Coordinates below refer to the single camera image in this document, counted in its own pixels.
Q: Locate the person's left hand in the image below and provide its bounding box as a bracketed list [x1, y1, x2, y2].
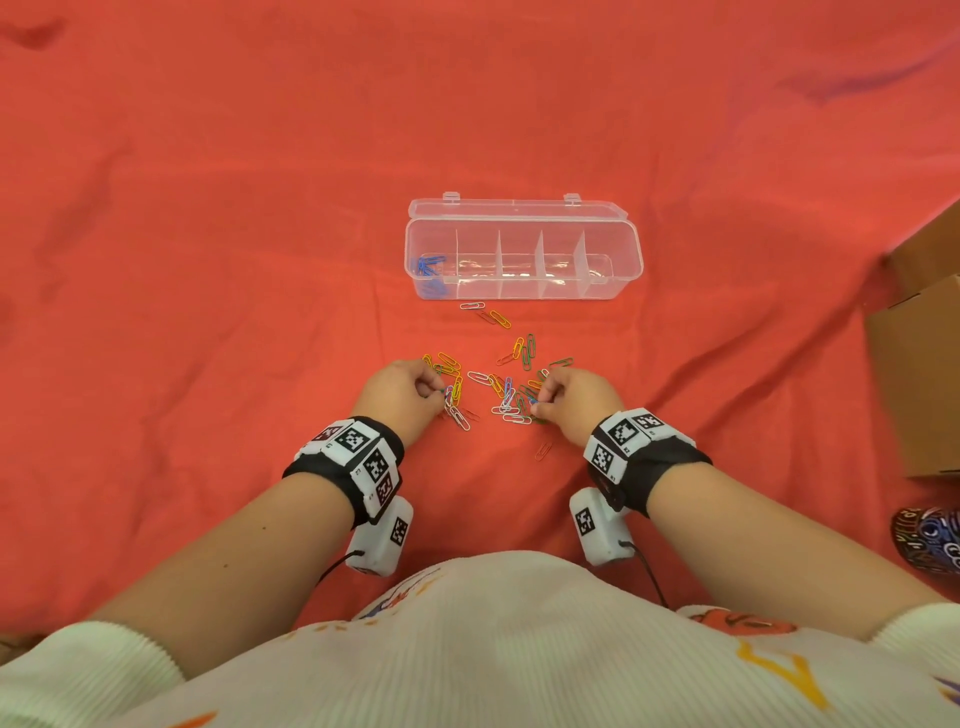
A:
[352, 359, 451, 444]

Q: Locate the person's right hand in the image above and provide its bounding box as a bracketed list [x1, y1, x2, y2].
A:
[534, 367, 625, 450]

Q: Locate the person's left forearm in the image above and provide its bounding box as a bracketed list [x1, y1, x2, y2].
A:
[88, 468, 357, 680]

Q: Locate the person's right forearm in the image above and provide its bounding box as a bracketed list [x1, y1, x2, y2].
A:
[645, 461, 948, 642]

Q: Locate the pile of coloured clips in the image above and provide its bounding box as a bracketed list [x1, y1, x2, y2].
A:
[420, 301, 575, 462]

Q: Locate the black left wristband with markers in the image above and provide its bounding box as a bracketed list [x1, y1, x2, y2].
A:
[282, 416, 407, 530]

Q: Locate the black wristband with markers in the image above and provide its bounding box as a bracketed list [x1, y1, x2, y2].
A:
[282, 416, 407, 530]
[583, 407, 714, 520]

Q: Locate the black right wristband with markers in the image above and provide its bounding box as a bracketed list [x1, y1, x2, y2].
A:
[583, 407, 714, 520]

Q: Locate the bunch of blue clips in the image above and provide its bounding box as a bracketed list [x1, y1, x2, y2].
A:
[411, 255, 450, 297]

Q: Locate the clear plastic compartment box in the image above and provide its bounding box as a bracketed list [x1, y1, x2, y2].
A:
[405, 192, 645, 302]

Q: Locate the white printed sweater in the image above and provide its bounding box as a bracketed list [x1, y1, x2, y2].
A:
[0, 551, 960, 728]

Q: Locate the red cloth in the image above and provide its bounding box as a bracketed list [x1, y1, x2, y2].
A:
[0, 0, 960, 661]

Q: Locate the brown cardboard box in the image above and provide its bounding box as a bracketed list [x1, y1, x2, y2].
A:
[864, 202, 960, 481]

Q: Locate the dark patterned bag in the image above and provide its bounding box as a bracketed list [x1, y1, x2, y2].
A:
[891, 507, 960, 577]

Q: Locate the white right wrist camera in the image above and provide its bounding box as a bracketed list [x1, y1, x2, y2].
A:
[568, 487, 637, 568]

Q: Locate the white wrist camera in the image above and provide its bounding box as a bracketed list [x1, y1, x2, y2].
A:
[568, 487, 637, 568]
[345, 496, 415, 579]

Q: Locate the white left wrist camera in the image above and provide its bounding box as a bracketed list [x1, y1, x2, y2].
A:
[345, 496, 415, 579]

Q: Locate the black left camera cable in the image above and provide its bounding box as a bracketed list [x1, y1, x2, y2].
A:
[318, 551, 366, 586]

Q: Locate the black camera cable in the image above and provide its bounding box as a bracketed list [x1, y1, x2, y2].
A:
[318, 551, 366, 586]
[618, 541, 670, 610]

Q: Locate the black right camera cable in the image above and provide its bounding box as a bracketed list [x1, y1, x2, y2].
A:
[618, 541, 670, 610]

